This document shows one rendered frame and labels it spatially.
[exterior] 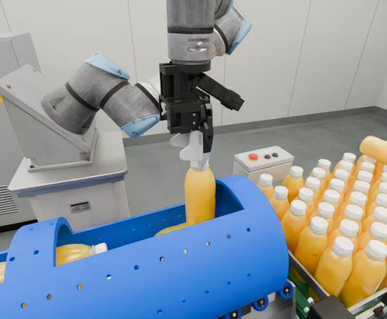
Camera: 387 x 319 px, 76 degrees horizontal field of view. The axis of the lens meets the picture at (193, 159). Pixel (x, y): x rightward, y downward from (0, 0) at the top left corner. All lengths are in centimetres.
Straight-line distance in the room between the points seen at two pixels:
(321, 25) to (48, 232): 407
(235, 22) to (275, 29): 292
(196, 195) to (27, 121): 51
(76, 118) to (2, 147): 140
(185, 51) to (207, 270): 36
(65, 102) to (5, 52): 117
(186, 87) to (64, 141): 48
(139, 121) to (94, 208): 32
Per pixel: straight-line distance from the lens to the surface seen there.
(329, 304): 70
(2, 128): 210
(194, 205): 55
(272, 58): 382
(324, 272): 73
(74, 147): 83
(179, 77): 43
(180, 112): 43
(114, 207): 88
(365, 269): 74
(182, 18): 42
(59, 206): 87
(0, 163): 222
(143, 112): 74
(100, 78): 77
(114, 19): 312
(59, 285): 46
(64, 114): 80
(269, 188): 84
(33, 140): 84
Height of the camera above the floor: 155
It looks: 30 degrees down
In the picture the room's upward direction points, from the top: straight up
